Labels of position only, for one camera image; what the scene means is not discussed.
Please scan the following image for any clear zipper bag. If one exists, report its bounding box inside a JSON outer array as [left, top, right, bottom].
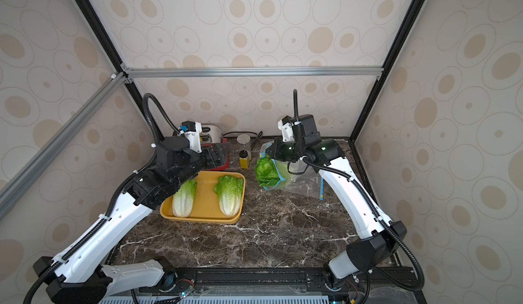
[[259, 141, 324, 200]]

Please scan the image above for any chinese cabbage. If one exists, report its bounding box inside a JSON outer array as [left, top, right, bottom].
[[256, 156, 292, 190], [213, 175, 244, 217], [172, 179, 197, 218]]

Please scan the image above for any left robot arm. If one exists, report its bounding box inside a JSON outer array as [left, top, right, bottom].
[[23, 94, 226, 303]]

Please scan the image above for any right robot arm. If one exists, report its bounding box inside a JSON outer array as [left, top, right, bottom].
[[266, 91, 425, 292]]

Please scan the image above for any red silver toaster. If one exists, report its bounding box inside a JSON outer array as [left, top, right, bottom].
[[200, 124, 230, 171]]

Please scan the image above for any yellow spice bottle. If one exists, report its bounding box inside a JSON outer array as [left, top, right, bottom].
[[238, 150, 250, 169]]

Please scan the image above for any clear glass jar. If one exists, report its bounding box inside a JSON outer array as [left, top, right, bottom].
[[236, 133, 251, 159]]

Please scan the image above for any yellow tray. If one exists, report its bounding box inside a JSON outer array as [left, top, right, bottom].
[[159, 171, 245, 224]]

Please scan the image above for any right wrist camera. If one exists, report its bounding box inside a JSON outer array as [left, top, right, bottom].
[[278, 116, 295, 143]]

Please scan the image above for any black power cable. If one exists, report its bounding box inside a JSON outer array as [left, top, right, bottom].
[[222, 130, 264, 150]]

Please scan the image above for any horizontal aluminium rail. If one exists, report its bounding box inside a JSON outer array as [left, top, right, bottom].
[[125, 66, 384, 79]]

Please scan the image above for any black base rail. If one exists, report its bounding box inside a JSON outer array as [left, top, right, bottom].
[[73, 266, 428, 304]]

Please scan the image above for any left diagonal aluminium rail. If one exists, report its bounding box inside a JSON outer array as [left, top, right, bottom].
[[1, 72, 125, 218]]

